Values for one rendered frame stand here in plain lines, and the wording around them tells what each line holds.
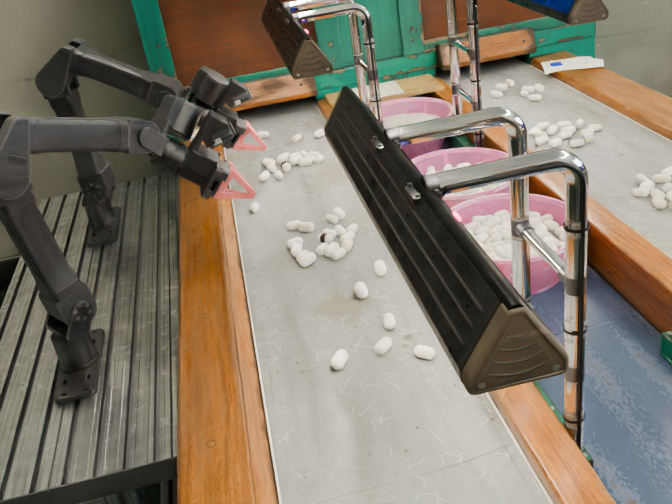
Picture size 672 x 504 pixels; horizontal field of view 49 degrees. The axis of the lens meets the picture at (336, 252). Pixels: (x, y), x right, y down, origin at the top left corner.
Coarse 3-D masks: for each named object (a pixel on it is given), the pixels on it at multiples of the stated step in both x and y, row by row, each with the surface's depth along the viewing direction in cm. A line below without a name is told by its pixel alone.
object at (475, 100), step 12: (468, 0) 161; (468, 12) 162; (456, 24) 178; (468, 24) 164; (456, 36) 179; (468, 36) 165; (456, 48) 180; (468, 48) 170; (456, 60) 182; (456, 72) 183; (480, 72) 169; (456, 84) 185; (480, 84) 170; (456, 96) 186; (468, 96) 177; (480, 96) 171; (456, 108) 188; (480, 108) 172; (480, 132) 175; (456, 144) 192; (468, 144) 185; (480, 144) 176
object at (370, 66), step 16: (304, 0) 169; (320, 0) 169; (336, 0) 170; (352, 0) 171; (304, 16) 156; (320, 16) 156; (352, 16) 172; (368, 16) 158; (352, 32) 174; (368, 32) 159; (352, 48) 177; (368, 48) 161; (368, 64) 163; (368, 80) 166
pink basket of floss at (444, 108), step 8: (384, 104) 208; (400, 104) 209; (408, 104) 208; (416, 104) 208; (424, 104) 207; (432, 104) 205; (440, 104) 203; (448, 104) 199; (384, 112) 208; (392, 112) 209; (400, 112) 209; (416, 112) 208; (424, 112) 207; (432, 112) 205; (440, 112) 203; (448, 112) 198; (416, 144) 190; (424, 144) 191; (432, 144) 192; (440, 144) 195; (408, 152) 191; (416, 152) 191; (424, 152) 192
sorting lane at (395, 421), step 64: (256, 128) 213; (320, 128) 205; (256, 192) 172; (320, 192) 166; (256, 256) 144; (320, 256) 140; (384, 256) 136; (256, 320) 124; (320, 320) 121; (320, 384) 106; (384, 384) 104; (448, 384) 102; (320, 448) 95; (384, 448) 93; (448, 448) 91; (512, 448) 90
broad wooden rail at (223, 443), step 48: (192, 192) 171; (192, 240) 148; (192, 288) 131; (240, 288) 132; (192, 336) 118; (240, 336) 117; (192, 384) 106; (240, 384) 105; (192, 432) 97; (240, 432) 96; (192, 480) 90; (240, 480) 88
